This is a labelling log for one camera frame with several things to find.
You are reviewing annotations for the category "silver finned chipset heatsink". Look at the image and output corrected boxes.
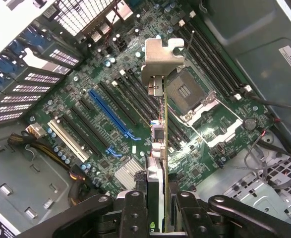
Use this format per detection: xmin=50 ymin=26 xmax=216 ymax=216
xmin=114 ymin=157 xmax=146 ymax=190

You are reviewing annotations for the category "silver disk bay cage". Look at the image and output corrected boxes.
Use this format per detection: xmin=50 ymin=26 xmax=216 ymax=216
xmin=221 ymin=158 xmax=291 ymax=225

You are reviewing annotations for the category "metal socket cover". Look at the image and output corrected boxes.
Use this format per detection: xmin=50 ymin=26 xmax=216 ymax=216
xmin=184 ymin=109 xmax=244 ymax=150

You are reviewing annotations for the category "long black expansion slot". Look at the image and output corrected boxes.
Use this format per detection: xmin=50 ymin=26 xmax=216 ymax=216
xmin=60 ymin=115 xmax=102 ymax=157
xmin=97 ymin=81 xmax=139 ymax=126
xmin=69 ymin=106 xmax=111 ymax=149

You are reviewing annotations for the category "white expansion slot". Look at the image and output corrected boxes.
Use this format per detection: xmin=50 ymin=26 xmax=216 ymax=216
xmin=47 ymin=119 xmax=90 ymax=164

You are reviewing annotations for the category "blue expansion slot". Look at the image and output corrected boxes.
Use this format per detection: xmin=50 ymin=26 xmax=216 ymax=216
xmin=87 ymin=88 xmax=142 ymax=142

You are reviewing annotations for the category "round coin battery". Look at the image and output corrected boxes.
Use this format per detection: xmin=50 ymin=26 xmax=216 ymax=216
xmin=243 ymin=118 xmax=258 ymax=131

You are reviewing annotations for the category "short black expansion slot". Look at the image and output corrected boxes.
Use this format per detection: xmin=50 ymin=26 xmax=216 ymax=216
xmin=79 ymin=98 xmax=93 ymax=113

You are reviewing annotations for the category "CPU socket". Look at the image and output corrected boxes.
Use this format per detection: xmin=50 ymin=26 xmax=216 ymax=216
xmin=166 ymin=66 xmax=220 ymax=124

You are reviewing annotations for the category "white power connector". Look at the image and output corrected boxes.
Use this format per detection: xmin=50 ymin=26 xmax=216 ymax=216
xmin=25 ymin=122 xmax=47 ymax=140

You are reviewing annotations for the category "green motherboard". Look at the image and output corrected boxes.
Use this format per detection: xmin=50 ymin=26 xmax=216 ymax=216
xmin=28 ymin=0 xmax=277 ymax=199

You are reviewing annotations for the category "thin metal locking lever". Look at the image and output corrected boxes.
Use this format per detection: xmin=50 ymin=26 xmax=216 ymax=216
xmin=186 ymin=30 xmax=195 ymax=52

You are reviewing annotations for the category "black open PC case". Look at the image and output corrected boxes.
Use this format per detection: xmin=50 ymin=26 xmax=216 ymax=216
xmin=0 ymin=0 xmax=291 ymax=238

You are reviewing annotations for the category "thin grey wire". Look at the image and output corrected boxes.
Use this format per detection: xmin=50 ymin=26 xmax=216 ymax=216
xmin=244 ymin=145 xmax=291 ymax=190

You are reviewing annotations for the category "braided power wire bundle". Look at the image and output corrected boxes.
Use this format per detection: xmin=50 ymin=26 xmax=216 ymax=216
xmin=7 ymin=131 xmax=89 ymax=206

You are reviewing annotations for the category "black looped wire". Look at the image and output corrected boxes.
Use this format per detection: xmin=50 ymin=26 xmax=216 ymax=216
xmin=248 ymin=93 xmax=291 ymax=113

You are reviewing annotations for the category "red black twisted wire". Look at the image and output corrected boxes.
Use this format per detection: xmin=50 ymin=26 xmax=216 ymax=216
xmin=104 ymin=0 xmax=128 ymax=47

